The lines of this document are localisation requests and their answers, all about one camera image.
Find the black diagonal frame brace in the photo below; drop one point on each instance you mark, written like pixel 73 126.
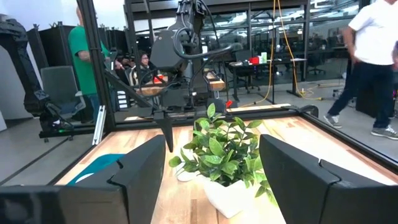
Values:
pixel 130 90

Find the grey chair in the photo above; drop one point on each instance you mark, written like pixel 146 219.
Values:
pixel 60 87

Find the wooden top table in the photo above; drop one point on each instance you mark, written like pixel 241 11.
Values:
pixel 214 83

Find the aluminium profile rail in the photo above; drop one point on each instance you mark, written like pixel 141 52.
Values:
pixel 99 124

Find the black desk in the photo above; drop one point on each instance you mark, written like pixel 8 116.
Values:
pixel 264 67

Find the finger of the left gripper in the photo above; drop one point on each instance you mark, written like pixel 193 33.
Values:
pixel 166 130
pixel 197 127

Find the small red tag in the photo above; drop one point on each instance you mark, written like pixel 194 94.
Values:
pixel 229 104

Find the teal translucent plastic basket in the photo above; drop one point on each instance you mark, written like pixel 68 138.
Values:
pixel 99 163

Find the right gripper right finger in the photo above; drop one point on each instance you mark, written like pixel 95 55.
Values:
pixel 311 193

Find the black office chair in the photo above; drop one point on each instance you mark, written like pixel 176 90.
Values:
pixel 316 60

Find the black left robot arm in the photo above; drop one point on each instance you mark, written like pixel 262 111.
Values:
pixel 168 49

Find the black frame post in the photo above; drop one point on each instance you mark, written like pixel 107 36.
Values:
pixel 96 62

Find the black partition panel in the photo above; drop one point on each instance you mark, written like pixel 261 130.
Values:
pixel 53 43

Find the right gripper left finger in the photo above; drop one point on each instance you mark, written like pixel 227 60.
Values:
pixel 93 205

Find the green and white box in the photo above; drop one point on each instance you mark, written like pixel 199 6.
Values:
pixel 263 58

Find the red box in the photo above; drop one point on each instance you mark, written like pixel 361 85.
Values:
pixel 254 60

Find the person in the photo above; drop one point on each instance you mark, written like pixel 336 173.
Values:
pixel 144 67
pixel 81 62
pixel 373 46

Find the green plant in white pot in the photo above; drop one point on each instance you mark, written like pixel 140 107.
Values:
pixel 217 149

